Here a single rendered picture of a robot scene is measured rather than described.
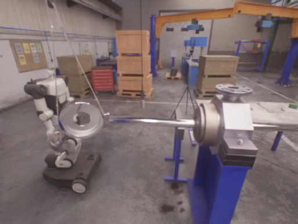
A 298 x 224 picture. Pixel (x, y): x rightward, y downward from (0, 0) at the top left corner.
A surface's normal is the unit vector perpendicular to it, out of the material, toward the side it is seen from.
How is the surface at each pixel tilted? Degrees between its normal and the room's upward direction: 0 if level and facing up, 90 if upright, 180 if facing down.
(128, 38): 90
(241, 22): 90
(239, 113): 45
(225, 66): 90
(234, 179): 90
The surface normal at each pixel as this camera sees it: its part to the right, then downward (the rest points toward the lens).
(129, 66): -0.15, 0.40
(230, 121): -0.07, -0.36
